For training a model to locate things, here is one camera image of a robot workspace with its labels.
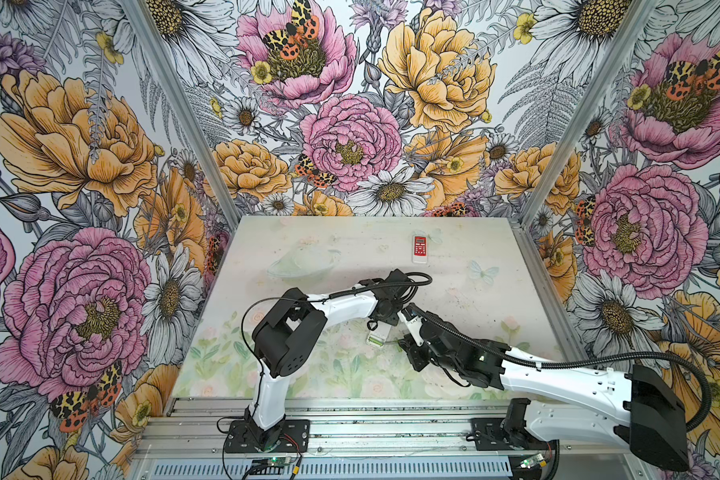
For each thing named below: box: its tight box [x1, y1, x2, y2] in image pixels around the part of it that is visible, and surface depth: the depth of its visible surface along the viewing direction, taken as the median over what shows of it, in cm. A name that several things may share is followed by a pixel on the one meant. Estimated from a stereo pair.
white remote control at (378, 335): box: [366, 321, 392, 347], surface depth 91 cm
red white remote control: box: [412, 234, 428, 264], surface depth 114 cm
